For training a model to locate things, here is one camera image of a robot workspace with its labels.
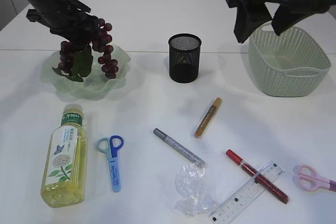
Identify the green plastic woven basket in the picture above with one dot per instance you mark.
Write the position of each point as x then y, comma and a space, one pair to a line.
290, 65

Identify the silver glitter pen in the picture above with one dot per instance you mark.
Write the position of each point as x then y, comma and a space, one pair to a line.
186, 153

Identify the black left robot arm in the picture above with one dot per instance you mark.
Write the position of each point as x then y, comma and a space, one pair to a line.
69, 19

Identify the green wavy glass plate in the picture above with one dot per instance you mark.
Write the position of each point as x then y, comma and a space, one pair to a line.
95, 86

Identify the purple grape bunch with leaf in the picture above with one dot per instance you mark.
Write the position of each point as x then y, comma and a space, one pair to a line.
76, 57

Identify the pink safety scissors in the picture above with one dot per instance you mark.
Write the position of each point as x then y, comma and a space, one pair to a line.
307, 178

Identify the black mesh pen holder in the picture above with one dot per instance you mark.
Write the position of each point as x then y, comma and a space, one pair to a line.
184, 56

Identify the clear plastic ruler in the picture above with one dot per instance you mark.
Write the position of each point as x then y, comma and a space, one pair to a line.
246, 194

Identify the clear plastic sheet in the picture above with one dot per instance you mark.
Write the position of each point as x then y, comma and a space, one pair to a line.
195, 195

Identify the yellow tea bottle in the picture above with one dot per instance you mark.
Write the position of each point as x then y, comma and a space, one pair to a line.
64, 179

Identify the blue safety scissors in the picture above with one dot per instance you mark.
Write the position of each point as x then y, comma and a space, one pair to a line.
110, 147

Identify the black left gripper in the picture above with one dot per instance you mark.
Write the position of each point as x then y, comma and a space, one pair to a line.
66, 18

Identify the red glitter pen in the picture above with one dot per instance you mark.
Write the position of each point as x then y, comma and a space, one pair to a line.
260, 179

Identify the gold glitter pen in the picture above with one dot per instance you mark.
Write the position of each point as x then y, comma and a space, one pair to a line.
207, 118

